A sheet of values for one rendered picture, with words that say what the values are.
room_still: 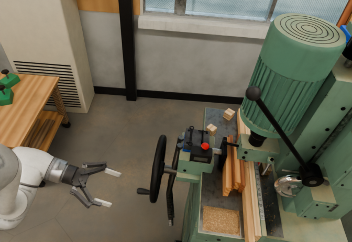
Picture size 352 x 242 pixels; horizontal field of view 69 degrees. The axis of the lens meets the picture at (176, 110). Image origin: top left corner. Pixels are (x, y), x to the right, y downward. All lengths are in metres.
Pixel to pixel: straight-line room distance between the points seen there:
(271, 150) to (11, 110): 1.58
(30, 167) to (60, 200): 0.99
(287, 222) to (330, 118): 0.51
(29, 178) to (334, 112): 1.02
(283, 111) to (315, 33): 0.21
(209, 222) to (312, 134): 0.43
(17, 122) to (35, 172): 0.80
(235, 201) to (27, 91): 1.58
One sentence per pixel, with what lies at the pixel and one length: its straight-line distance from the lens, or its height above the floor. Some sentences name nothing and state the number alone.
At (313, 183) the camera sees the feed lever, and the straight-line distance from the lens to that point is 0.89.
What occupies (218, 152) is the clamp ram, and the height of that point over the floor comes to 0.96.
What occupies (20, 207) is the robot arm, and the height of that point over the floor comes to 0.87.
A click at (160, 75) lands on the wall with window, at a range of 2.44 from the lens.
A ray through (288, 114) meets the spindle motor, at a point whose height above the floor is 1.30.
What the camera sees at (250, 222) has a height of 0.94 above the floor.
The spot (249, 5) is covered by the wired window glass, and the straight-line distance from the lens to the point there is 2.23.
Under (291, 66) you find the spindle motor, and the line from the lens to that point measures 0.66.
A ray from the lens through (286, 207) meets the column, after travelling 1.15.
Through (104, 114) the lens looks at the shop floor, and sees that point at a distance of 2.49.
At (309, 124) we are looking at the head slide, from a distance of 0.82.
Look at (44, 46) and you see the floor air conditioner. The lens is 2.17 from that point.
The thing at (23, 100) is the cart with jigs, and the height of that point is 0.53.
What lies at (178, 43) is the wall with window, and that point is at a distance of 2.25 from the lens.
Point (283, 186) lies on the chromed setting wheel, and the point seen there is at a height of 1.03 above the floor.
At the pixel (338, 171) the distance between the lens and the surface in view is 0.84.
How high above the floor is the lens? 1.77
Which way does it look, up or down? 45 degrees down
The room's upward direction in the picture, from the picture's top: 6 degrees clockwise
